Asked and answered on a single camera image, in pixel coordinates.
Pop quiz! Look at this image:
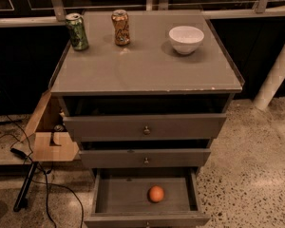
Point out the orange fruit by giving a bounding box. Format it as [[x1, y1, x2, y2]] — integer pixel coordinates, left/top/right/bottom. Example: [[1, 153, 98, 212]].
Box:
[[148, 185, 164, 203]]

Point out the grey drawer cabinet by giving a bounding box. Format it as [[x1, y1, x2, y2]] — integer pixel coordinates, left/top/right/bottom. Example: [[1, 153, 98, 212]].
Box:
[[48, 9, 245, 228]]

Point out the grey middle drawer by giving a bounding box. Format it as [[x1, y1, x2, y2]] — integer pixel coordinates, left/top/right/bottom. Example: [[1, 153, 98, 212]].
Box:
[[79, 140, 211, 168]]

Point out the grey drawer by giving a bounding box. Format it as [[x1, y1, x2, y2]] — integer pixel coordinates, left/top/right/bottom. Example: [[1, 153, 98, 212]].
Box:
[[60, 93, 231, 142], [85, 167, 210, 228], [79, 140, 211, 168]]

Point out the grey top drawer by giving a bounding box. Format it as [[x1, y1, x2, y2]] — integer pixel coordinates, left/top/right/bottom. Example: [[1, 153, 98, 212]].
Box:
[[60, 93, 231, 142]]

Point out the grey bottom drawer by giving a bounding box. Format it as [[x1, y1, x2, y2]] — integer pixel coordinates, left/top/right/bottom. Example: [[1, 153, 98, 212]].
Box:
[[85, 167, 210, 228]]

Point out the white ceramic bowl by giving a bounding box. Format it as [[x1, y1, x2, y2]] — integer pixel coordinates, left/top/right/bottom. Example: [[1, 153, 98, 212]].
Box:
[[169, 26, 204, 55]]

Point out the orange soda can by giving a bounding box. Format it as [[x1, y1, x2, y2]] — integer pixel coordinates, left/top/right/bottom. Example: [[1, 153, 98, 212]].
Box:
[[111, 9, 130, 46]]

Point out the green soda can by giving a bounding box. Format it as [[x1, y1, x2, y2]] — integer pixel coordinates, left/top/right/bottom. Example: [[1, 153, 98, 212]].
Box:
[[66, 13, 88, 50]]

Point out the cardboard box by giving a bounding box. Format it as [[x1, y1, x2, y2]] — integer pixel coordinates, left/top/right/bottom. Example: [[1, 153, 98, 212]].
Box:
[[21, 90, 79, 162]]

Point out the metal window railing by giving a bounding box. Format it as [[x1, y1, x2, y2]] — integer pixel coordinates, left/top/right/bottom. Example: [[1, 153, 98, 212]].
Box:
[[0, 0, 285, 29]]

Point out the white angled pole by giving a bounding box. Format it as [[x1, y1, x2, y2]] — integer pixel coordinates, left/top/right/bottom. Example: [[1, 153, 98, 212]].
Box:
[[253, 44, 285, 110]]

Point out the black table leg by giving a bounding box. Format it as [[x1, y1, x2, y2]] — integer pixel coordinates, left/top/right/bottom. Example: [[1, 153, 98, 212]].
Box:
[[13, 161, 38, 212]]

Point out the black cable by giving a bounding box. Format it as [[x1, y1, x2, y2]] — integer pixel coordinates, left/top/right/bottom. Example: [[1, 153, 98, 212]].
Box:
[[0, 113, 86, 228]]

